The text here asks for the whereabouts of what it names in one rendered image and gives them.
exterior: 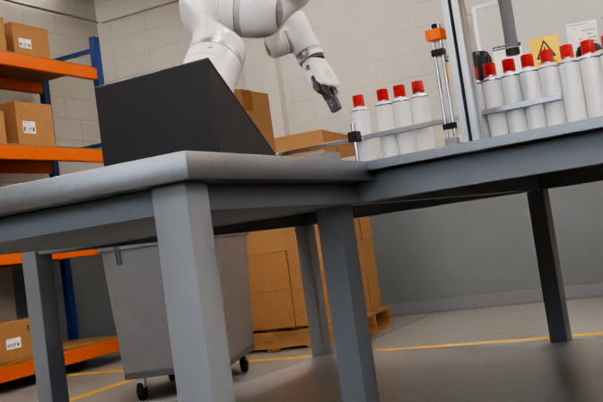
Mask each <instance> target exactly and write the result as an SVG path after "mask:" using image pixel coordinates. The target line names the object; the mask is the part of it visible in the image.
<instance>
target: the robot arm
mask: <svg viewBox="0 0 603 402"><path fill-rule="evenodd" d="M309 1H310V0H179V13H180V17H181V20H182V22H183V25H184V27H185V29H186V31H187V33H188V35H189V36H190V38H191V39H192V41H191V44H190V47H189V49H188V53H187V54H186V57H185V59H184V62H183V64H184V63H187V62H191V61H195V60H198V59H201V58H205V57H209V59H210V60H211V62H212V63H213V64H214V66H215V68H216V69H217V71H218V72H219V73H220V75H221V76H222V78H223V79H224V81H225V82H226V83H227V84H228V86H229V87H230V89H231V90H232V92H233V93H234V91H235V88H236V85H237V82H238V80H239V77H240V73H241V70H242V67H243V65H244V61H245V57H246V47H245V44H244V42H243V40H242V39H241V38H256V39H259V38H264V45H265V48H266V52H267V54H268V55H269V56H270V57H272V58H277V57H283V56H285V55H288V54H294V56H295V58H296V60H297V63H298V64H299V66H301V67H302V69H303V71H304V73H305V75H306V77H307V80H308V82H309V84H310V87H311V89H312V90H313V91H315V92H317V93H319V94H321V95H322V97H323V99H324V100H325V101H326V103H327V105H328V107H329V109H330V111H331V112H332V113H336V112H337V111H339V110H340V109H342V106H341V104H340V102H339V100H338V98H337V94H338V93H339V92H338V90H337V89H336V87H339V86H340V82H339V81H338V80H337V78H336V75H335V73H334V72H333V70H332V68H331V67H330V65H329V64H328V62H327V61H326V59H325V57H324V52H323V50H322V48H321V46H320V44H319V42H318V40H317V38H316V36H315V34H314V32H313V29H312V28H311V26H310V23H309V21H308V19H307V17H306V15H305V13H304V12H303V11H299V10H300V9H302V8H303V6H305V5H306V4H307V3H308V2H309Z"/></svg>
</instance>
